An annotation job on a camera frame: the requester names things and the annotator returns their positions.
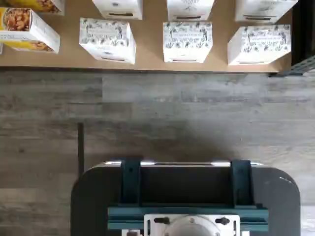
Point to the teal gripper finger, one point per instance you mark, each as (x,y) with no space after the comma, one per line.
(130,183)
(242,183)

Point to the white botanical print box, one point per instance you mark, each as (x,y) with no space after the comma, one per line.
(258,44)
(118,8)
(105,37)
(190,8)
(265,9)
(187,39)

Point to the yellow nut cereal box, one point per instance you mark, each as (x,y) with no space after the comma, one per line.
(37,32)
(37,6)

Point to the dark grey rounded base platform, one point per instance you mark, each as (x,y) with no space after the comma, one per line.
(98,196)

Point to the white metal mounting plate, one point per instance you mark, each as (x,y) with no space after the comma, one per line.
(157,231)

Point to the white organic pantry cartons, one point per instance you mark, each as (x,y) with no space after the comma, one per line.
(147,37)

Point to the black metal post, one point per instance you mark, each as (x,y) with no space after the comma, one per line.
(80,147)

